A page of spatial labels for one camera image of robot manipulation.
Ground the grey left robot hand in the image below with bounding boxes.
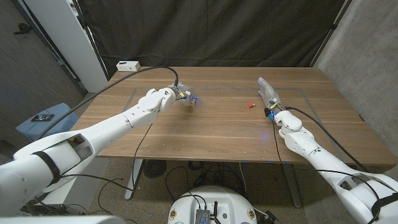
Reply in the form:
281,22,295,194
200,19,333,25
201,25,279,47
169,82,198,108

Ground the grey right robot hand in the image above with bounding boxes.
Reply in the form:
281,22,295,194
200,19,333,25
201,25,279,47
257,77,285,114

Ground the white power strip box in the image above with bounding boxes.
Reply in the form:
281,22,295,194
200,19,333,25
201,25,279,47
116,60,141,72

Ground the black backdrop curtain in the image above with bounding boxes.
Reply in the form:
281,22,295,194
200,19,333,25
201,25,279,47
73,0,354,78

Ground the round black floor fan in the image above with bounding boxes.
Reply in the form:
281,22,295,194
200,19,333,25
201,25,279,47
142,159,168,179

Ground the black backdrop stand pole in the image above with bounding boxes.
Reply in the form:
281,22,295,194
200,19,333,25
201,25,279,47
310,0,354,68
73,0,110,82

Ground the grey table leg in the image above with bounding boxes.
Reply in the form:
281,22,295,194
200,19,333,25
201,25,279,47
281,163,302,208

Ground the white table leg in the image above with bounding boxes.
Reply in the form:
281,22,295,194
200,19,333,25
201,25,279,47
124,159,144,201

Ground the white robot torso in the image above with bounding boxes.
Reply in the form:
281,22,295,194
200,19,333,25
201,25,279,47
167,185,258,224

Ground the white pillar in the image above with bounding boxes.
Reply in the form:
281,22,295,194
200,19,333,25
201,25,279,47
23,0,108,93

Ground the grey electronics box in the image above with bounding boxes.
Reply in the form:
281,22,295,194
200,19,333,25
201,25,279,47
195,208,211,224

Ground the blue plastic stool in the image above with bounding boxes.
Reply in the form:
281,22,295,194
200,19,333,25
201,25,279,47
15,103,80,142

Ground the black smartphone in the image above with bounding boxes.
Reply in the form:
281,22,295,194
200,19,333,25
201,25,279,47
31,113,56,123

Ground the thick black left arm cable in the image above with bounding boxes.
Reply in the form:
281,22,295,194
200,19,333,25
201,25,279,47
32,65,180,142

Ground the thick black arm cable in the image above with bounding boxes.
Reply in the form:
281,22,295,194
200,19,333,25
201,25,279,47
32,65,180,142
284,106,369,173

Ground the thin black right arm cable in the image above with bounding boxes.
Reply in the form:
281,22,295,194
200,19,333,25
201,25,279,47
272,120,379,200

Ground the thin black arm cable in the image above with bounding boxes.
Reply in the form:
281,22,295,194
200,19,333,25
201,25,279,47
60,123,154,192
272,120,379,200

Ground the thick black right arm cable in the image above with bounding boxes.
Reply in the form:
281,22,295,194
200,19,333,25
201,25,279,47
284,106,369,173

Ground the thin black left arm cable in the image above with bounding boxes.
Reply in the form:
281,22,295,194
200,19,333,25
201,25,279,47
60,123,154,192

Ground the white floor cable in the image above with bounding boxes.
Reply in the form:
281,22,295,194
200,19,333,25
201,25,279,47
238,162,249,198

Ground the black door handle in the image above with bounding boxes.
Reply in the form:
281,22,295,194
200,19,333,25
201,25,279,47
13,22,33,35

